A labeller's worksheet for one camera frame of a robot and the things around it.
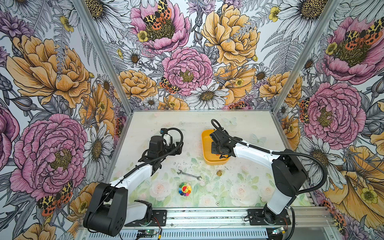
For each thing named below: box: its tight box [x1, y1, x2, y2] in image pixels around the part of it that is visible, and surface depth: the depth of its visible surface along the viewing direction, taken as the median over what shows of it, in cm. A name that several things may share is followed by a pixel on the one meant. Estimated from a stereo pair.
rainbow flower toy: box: [178, 182, 192, 197], surface depth 84 cm
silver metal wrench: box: [176, 169, 202, 181], surface depth 91 cm
